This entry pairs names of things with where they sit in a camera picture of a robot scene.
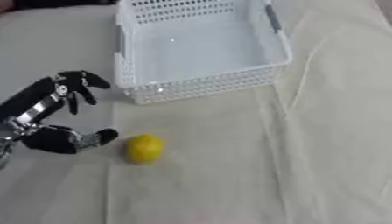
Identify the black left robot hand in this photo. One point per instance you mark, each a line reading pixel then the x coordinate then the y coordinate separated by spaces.
pixel 31 96

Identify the yellow toy lemon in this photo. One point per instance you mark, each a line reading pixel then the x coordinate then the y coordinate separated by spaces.
pixel 145 148

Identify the white perforated plastic basket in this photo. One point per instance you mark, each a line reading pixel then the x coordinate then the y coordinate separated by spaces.
pixel 201 48

